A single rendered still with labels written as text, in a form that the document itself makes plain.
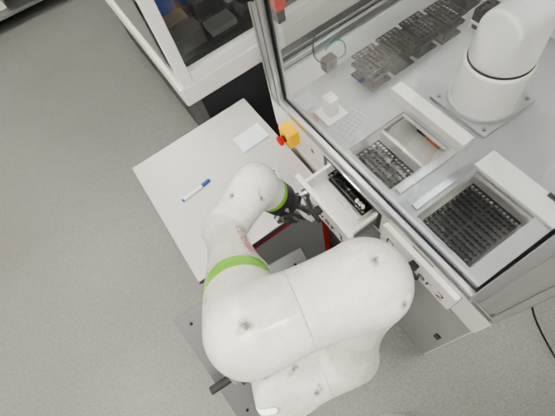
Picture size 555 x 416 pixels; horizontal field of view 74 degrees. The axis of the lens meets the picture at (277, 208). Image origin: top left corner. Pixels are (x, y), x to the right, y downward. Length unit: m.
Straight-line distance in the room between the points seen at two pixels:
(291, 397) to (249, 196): 0.43
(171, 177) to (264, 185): 0.82
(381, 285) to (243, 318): 0.17
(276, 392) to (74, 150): 2.61
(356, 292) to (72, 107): 3.17
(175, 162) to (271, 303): 1.24
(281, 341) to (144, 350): 1.84
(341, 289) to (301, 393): 0.42
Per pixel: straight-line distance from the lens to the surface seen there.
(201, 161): 1.59
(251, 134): 1.57
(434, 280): 1.14
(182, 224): 1.47
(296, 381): 0.83
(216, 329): 0.46
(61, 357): 2.51
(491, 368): 2.10
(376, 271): 0.46
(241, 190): 0.83
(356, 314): 0.47
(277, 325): 0.45
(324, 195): 1.31
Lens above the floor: 1.99
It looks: 62 degrees down
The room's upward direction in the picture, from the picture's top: 20 degrees counter-clockwise
